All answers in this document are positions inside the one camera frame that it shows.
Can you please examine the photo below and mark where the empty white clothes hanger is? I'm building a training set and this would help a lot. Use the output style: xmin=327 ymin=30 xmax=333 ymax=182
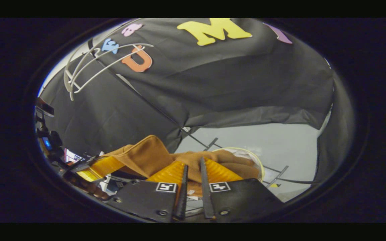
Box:
xmin=64 ymin=43 xmax=154 ymax=101

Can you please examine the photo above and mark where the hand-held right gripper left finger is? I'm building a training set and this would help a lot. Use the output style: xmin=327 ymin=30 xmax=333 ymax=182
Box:
xmin=107 ymin=160 xmax=189 ymax=222

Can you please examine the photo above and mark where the round laundry hamper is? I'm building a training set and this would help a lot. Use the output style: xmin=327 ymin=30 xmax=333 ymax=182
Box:
xmin=212 ymin=147 xmax=266 ymax=184

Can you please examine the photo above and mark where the brown shirt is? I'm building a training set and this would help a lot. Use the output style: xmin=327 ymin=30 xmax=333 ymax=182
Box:
xmin=100 ymin=135 xmax=261 ymax=197

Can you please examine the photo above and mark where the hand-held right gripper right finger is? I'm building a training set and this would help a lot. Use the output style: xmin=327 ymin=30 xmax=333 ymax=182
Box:
xmin=199 ymin=157 xmax=284 ymax=220

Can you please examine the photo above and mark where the black backdrop cloth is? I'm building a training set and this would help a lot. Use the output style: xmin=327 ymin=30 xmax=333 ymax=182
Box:
xmin=40 ymin=18 xmax=355 ymax=184

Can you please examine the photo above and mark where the black clothes rack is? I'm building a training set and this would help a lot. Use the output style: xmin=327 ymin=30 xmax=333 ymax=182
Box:
xmin=86 ymin=38 xmax=318 ymax=188

